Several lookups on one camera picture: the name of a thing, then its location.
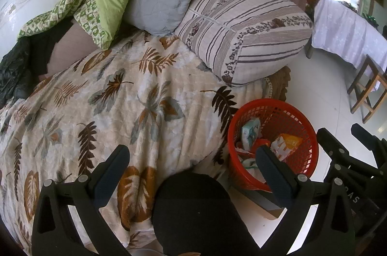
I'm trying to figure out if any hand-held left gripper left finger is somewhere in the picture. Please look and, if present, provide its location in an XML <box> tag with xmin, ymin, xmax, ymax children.
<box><xmin>32</xmin><ymin>144</ymin><xmax>131</xmax><ymax>256</ymax></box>

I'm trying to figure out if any brown crocheted bed cover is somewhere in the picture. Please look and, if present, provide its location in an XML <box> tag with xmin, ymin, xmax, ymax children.
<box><xmin>263</xmin><ymin>66</ymin><xmax>292</xmax><ymax>101</ymax></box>

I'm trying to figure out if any black puffer jacket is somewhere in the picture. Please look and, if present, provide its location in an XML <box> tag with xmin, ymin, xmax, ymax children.
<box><xmin>0</xmin><ymin>37</ymin><xmax>32</xmax><ymax>107</ymax></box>

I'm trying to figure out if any wooden chair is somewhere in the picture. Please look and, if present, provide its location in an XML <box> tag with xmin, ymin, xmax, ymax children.
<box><xmin>347</xmin><ymin>54</ymin><xmax>387</xmax><ymax>124</ymax></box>

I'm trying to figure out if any red plastic basket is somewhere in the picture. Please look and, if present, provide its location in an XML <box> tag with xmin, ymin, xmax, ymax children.
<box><xmin>227</xmin><ymin>98</ymin><xmax>319</xmax><ymax>193</ymax></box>

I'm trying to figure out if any black cloth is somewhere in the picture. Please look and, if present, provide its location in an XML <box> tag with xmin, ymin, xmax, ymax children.
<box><xmin>29</xmin><ymin>19</ymin><xmax>74</xmax><ymax>83</ymax></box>

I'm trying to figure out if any striped floral pillow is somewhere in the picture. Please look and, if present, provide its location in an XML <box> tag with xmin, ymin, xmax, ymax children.
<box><xmin>174</xmin><ymin>0</ymin><xmax>313</xmax><ymax>88</ymax></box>

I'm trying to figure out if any person's black-trousered leg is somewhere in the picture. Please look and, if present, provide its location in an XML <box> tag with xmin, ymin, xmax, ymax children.
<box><xmin>151</xmin><ymin>173</ymin><xmax>263</xmax><ymax>256</ymax></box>

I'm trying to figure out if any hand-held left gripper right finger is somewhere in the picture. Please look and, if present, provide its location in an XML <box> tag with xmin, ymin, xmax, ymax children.
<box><xmin>255</xmin><ymin>145</ymin><xmax>356</xmax><ymax>256</ymax></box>

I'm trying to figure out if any orange snack bag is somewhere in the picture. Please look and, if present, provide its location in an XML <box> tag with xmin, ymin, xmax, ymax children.
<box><xmin>270</xmin><ymin>133</ymin><xmax>304</xmax><ymax>161</ymax></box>

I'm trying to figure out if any lavender tablecloth table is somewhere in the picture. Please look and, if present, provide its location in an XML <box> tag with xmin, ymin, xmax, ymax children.
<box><xmin>311</xmin><ymin>0</ymin><xmax>387</xmax><ymax>92</ymax></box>

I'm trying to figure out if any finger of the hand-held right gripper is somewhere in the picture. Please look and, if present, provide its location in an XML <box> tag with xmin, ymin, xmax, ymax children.
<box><xmin>316</xmin><ymin>127</ymin><xmax>381</xmax><ymax>181</ymax></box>
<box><xmin>351</xmin><ymin>123</ymin><xmax>387</xmax><ymax>154</ymax></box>

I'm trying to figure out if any leaf-printed blanket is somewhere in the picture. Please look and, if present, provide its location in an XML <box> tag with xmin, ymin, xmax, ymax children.
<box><xmin>0</xmin><ymin>31</ymin><xmax>274</xmax><ymax>256</ymax></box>

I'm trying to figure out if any light blue packet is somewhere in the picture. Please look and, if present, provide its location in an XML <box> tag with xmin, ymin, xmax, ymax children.
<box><xmin>241</xmin><ymin>118</ymin><xmax>261</xmax><ymax>151</ymax></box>

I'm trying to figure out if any mauve mattress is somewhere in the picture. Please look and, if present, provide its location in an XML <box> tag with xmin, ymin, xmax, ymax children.
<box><xmin>45</xmin><ymin>23</ymin><xmax>103</xmax><ymax>78</ymax></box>

